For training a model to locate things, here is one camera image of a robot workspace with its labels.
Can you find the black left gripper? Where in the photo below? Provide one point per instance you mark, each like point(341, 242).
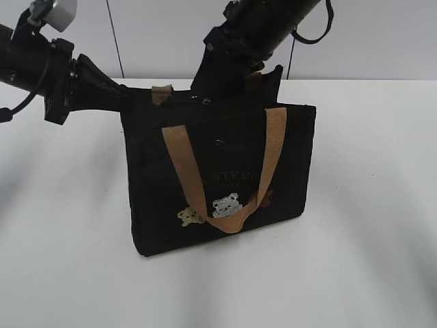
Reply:
point(78, 84)

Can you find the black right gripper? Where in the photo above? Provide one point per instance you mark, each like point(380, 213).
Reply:
point(228, 58)

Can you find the silver zipper pull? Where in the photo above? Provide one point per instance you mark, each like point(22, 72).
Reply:
point(200, 100)

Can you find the black tote bag brown handles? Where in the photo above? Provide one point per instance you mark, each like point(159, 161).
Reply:
point(198, 173)

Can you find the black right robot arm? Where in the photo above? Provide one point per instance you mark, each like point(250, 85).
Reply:
point(250, 34)

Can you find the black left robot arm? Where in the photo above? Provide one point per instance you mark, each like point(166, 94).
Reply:
point(47, 68)

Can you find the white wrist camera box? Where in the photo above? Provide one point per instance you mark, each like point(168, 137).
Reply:
point(59, 14)

